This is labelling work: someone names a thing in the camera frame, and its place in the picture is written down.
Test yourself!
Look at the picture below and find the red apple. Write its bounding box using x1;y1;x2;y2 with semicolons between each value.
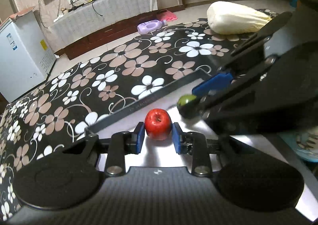
144;109;172;141

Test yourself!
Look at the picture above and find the green apple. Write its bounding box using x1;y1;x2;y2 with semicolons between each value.
177;94;201;119

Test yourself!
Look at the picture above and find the black tray with white inside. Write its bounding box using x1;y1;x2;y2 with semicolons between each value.
88;69;317;221

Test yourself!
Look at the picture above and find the blue cartoon tiger plate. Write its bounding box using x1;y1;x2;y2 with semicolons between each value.
279;127;318;163

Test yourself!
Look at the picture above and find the napa cabbage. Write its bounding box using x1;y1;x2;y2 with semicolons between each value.
207;1;272;35

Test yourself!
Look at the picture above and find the pink floor mat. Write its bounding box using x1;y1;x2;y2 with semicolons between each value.
156;10;178;22

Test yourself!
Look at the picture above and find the floral black table cloth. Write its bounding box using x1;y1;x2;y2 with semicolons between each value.
0;8;279;220

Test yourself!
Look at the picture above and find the purple detergent bottle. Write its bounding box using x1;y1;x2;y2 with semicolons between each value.
137;19;167;35

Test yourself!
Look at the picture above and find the tv cabinet with lace cloth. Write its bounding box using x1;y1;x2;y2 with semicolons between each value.
47;0;157;54

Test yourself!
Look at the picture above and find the white chest freezer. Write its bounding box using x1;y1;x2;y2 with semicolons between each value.
1;7;56;103

